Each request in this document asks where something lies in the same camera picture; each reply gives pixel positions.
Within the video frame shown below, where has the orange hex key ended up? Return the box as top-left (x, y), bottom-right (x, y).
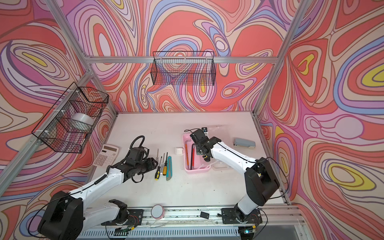
top-left (185, 141), bottom-right (190, 169)

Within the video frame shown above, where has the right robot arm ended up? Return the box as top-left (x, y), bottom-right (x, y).
top-left (189, 129), bottom-right (280, 222)

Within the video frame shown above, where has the teal utility knife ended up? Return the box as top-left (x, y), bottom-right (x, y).
top-left (166, 156), bottom-right (173, 181)

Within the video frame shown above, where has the white calculator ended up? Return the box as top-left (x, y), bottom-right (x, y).
top-left (93, 144), bottom-right (119, 168)

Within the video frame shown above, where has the black hex key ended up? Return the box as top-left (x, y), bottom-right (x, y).
top-left (189, 143), bottom-right (196, 171)

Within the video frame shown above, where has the black wire basket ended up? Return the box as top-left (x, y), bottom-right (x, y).
top-left (32, 83), bottom-right (109, 154)
top-left (151, 51), bottom-right (216, 86)

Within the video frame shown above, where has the small black block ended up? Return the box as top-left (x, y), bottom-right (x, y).
top-left (200, 212), bottom-right (210, 220)

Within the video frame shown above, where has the white box latch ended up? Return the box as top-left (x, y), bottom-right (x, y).
top-left (175, 147), bottom-right (184, 156)

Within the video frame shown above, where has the pink tape roll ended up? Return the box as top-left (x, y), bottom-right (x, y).
top-left (151, 205), bottom-right (165, 220)

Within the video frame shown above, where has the black wire basket back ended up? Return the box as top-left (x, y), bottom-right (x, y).
top-left (151, 51), bottom-right (216, 86)

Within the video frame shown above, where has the black corrugated cable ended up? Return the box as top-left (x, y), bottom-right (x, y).
top-left (129, 135), bottom-right (146, 151)

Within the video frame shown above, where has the yellow black screwdriver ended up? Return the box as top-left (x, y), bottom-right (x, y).
top-left (155, 157), bottom-right (163, 181)

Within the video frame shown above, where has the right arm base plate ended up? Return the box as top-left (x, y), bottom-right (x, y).
top-left (218, 208), bottom-right (263, 226)

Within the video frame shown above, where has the grey stapler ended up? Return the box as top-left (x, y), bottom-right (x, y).
top-left (233, 138), bottom-right (256, 149)

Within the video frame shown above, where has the silver duct tape roll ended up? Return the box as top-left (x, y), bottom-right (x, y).
top-left (70, 113), bottom-right (95, 133)

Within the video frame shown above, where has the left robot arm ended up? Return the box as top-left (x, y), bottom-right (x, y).
top-left (38, 147), bottom-right (159, 240)

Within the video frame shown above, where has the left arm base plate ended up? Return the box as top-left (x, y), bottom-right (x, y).
top-left (101, 209), bottom-right (144, 227)

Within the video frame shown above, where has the black wire basket left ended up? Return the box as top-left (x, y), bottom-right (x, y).
top-left (32, 83), bottom-right (109, 154)

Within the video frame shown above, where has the orange handle screwdriver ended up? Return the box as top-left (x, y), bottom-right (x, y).
top-left (162, 153), bottom-right (168, 176)

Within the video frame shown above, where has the pink plastic tool box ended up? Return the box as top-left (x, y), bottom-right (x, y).
top-left (182, 134), bottom-right (215, 174)

